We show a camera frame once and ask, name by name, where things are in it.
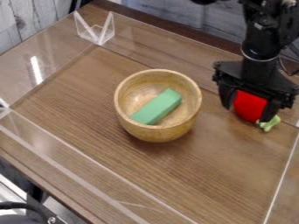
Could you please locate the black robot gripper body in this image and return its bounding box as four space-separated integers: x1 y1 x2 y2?
212 61 299 109

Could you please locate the red plush strawberry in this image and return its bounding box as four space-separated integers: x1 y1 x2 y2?
234 90 280 132

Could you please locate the clear acrylic tray wall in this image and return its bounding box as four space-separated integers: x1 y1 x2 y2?
0 16 299 224

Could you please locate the wooden bowl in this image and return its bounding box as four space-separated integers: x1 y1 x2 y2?
114 69 203 143

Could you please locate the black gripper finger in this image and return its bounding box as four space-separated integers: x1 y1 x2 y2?
260 99 282 123
219 82 236 109

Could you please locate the clear acrylic corner bracket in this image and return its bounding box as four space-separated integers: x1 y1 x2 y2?
73 11 116 46

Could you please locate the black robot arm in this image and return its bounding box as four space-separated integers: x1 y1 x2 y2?
212 0 299 123

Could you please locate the black cable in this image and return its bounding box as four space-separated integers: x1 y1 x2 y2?
278 46 299 77

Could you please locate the black equipment lower left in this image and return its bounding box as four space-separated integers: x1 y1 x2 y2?
0 195 68 224

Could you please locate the green rectangular block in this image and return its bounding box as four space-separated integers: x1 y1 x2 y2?
131 88 183 125

